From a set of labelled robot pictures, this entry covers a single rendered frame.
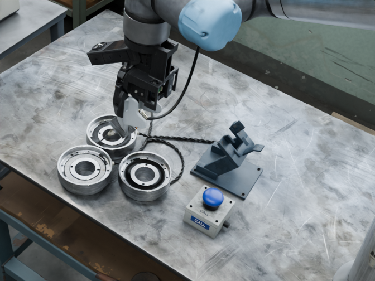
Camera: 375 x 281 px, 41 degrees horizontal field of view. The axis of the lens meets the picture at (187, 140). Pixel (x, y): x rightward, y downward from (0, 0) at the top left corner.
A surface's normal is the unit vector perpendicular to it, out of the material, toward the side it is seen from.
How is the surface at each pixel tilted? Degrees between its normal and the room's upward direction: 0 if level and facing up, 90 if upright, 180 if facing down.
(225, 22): 90
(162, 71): 90
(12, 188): 0
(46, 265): 0
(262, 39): 90
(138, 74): 0
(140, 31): 90
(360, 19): 110
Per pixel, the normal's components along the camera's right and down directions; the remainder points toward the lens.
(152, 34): 0.30, 0.70
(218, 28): 0.65, 0.60
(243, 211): 0.14, -0.70
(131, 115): -0.47, 0.52
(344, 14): -0.66, 0.67
